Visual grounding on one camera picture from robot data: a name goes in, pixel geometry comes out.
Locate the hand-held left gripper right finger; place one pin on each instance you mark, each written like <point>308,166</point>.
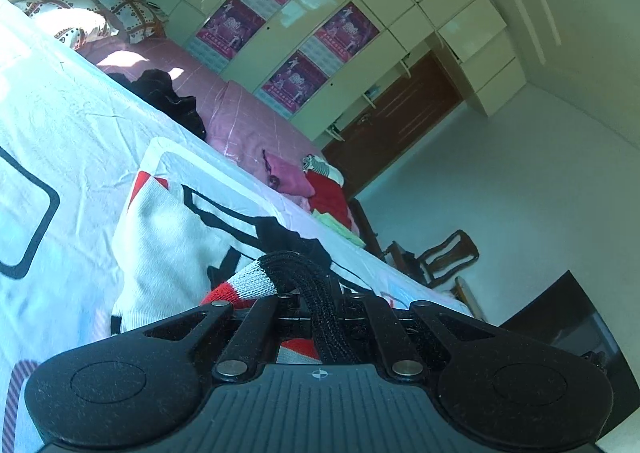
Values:
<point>387,333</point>

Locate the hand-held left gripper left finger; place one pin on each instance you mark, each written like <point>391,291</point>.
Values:
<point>250,333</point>

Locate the striped knit sweater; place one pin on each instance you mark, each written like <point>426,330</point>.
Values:
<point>165,243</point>

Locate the wooden chair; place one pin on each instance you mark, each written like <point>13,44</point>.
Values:
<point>445,255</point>

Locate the green folded cloth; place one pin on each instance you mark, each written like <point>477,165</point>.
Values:
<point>345,230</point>

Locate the red garment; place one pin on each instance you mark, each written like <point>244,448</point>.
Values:
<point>327,195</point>

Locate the pink garment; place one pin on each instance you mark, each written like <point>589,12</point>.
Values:
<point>290,175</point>

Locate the black television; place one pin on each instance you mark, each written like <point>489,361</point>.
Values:
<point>560,318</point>

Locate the small striped garment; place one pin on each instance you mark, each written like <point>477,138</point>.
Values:
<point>317,164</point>

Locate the brown wooden door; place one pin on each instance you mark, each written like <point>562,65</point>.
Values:
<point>395,113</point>

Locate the pink bed sheet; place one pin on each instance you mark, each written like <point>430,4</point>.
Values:
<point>240,113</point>

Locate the black garment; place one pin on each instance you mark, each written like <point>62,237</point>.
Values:
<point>167,100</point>

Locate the brown grid pillow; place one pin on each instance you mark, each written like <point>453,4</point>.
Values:
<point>132,13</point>

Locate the white red patterned pillow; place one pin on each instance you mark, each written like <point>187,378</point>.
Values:
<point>65,15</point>

